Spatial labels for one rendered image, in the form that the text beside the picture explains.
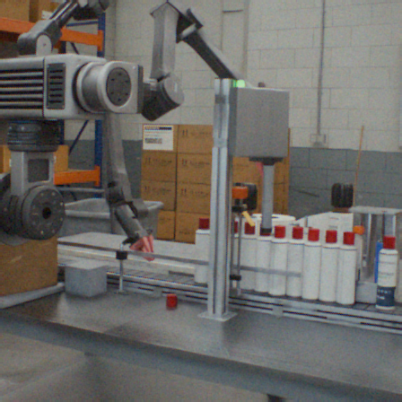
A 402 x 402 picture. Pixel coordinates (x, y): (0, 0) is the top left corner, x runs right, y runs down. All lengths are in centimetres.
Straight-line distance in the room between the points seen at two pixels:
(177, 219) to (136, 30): 300
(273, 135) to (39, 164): 64
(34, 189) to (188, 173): 404
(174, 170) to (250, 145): 396
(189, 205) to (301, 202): 155
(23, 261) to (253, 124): 81
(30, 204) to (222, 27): 577
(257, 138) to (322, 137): 486
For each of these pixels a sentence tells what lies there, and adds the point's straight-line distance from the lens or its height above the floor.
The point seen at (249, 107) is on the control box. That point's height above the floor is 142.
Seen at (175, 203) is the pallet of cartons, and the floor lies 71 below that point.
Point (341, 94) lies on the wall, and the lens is 670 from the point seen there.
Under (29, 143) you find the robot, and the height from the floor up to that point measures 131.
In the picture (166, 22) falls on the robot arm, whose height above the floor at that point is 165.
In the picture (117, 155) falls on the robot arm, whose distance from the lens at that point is 226.
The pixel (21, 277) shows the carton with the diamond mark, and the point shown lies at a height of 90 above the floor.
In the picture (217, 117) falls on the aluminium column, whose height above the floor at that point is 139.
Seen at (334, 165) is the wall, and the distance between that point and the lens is 671.
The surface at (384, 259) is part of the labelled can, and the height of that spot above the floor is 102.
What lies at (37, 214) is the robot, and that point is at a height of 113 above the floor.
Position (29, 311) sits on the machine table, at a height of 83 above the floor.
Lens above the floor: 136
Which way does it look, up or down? 6 degrees down
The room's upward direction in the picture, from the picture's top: 2 degrees clockwise
